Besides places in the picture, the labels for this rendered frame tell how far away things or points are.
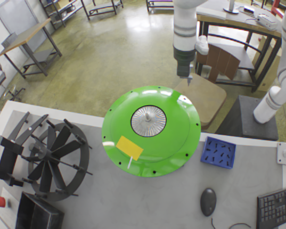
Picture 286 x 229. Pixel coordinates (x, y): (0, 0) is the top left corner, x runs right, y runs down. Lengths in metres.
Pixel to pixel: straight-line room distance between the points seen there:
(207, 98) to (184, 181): 0.69
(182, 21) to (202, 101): 0.73
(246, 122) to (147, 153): 0.55
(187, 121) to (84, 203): 0.49
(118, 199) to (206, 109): 0.78
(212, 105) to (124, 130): 0.75
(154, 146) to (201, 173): 0.24
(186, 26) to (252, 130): 0.58
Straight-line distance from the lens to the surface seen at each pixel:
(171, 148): 0.39
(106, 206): 0.59
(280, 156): 0.75
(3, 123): 1.39
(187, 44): 0.45
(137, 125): 0.42
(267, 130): 0.84
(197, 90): 1.10
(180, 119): 0.42
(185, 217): 0.56
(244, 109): 0.82
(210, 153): 0.58
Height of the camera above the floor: 1.46
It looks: 59 degrees down
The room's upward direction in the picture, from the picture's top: 17 degrees counter-clockwise
